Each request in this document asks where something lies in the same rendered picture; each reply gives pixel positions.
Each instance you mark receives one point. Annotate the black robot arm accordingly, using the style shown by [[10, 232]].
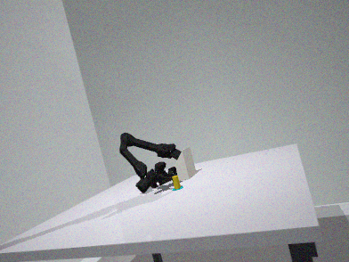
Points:
[[163, 150]]

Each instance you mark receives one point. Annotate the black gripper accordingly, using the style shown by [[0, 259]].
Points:
[[162, 177]]

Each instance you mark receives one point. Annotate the yellow cylinder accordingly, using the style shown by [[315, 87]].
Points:
[[176, 182]]

